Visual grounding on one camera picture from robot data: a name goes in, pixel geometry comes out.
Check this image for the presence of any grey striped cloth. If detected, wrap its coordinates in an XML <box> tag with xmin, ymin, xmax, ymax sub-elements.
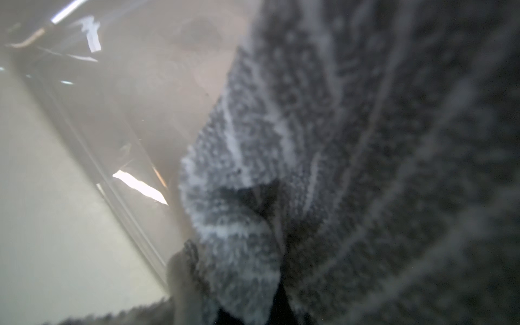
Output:
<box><xmin>66</xmin><ymin>1</ymin><xmax>519</xmax><ymax>324</ymax></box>

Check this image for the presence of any translucent white lunch box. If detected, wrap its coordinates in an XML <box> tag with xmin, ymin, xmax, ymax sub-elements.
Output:
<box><xmin>1</xmin><ymin>1</ymin><xmax>254</xmax><ymax>282</ymax></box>

